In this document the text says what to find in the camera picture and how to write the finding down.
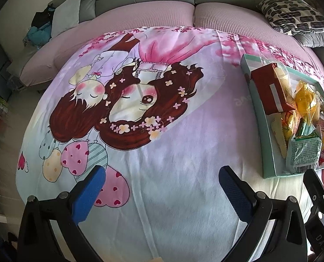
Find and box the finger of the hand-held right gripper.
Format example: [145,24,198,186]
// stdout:
[303,169,324,233]

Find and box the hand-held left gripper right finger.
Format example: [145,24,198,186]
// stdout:
[218,165,309,262]

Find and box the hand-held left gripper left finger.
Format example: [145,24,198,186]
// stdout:
[17,165,107,262]

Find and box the light green barcode packet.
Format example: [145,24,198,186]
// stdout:
[285,133,324,174]

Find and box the dark green packet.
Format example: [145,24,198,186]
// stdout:
[295,121,315,137]

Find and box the teal and white shallow box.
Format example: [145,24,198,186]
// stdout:
[240,54,324,180]

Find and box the yellow bread packet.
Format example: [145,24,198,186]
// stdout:
[293,80,322,136]

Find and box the red packet with white stripe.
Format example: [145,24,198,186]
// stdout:
[250,62,295,115]

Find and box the printed blanket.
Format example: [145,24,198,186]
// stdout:
[15,24,324,262]

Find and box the grey cushion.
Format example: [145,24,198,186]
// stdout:
[296,31,324,49]

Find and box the blue cloth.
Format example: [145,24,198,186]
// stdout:
[25,22,52,47]

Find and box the black and white patterned cushion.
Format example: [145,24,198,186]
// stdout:
[257,0,324,36]

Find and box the light grey pillow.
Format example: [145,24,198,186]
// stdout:
[51,0,83,38]

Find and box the black bag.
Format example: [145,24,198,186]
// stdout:
[30,5,57,28]

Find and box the pink ribbed sofa cover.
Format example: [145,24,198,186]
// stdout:
[19,0,324,88]

